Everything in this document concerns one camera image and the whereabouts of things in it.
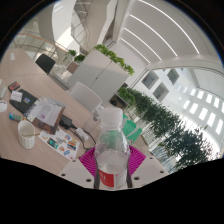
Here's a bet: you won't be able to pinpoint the black wallet with white card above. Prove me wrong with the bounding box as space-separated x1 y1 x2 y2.
9 88 38 114

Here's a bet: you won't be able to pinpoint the ceiling strip lights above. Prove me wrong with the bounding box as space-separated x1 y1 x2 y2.
119 0 201 63

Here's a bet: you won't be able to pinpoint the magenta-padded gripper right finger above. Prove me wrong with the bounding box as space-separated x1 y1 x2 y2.
125 145 170 189

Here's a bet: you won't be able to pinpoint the black chair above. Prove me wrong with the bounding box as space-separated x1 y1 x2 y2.
34 53 57 76

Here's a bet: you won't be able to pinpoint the black charger block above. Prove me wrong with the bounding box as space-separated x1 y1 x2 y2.
59 114 75 130

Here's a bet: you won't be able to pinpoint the white chair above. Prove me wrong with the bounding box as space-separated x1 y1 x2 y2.
69 81 103 113

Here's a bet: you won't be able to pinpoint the white cabinet topped with plants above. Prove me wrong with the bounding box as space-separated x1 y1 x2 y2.
68 43 136 104

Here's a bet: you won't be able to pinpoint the brown notebook with white paper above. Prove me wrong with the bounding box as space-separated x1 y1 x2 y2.
23 96 67 136

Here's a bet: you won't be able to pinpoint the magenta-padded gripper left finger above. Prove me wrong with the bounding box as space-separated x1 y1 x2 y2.
59 147 101 190

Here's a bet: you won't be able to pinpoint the row of green hedge plants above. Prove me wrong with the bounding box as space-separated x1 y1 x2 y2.
126 87 223 172

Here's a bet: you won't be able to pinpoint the white computer mouse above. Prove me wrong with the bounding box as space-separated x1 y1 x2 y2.
0 99 8 114

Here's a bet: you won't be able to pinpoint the white grid-pattern mug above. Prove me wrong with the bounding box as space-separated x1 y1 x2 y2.
17 119 36 150

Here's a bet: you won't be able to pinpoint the brown planter with green plant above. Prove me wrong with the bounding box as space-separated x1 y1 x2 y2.
65 54 86 75

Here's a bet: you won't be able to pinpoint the glass railing with wooden handrail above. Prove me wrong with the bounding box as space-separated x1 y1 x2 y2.
13 29 73 68

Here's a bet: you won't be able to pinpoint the clear white-cap sports bottle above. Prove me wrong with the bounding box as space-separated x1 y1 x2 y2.
83 105 104 134

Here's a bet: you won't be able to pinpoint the slim planter with green plant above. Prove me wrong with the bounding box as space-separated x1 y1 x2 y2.
65 49 78 58

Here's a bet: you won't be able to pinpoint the small blue marker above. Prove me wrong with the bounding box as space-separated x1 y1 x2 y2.
8 111 23 122

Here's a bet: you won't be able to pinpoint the small red-black device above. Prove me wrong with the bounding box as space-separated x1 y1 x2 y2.
7 81 21 93

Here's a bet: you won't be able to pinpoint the clear red-label water bottle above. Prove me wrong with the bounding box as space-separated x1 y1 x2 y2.
94 107 131 190

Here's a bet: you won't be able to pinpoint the colourful sticker sheet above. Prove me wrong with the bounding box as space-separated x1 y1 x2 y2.
38 128 81 161

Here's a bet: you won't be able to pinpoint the white adapter block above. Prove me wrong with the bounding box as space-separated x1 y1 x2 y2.
74 127 90 143

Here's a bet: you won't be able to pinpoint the tangled black cables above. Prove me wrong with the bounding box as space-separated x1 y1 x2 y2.
68 124 98 152

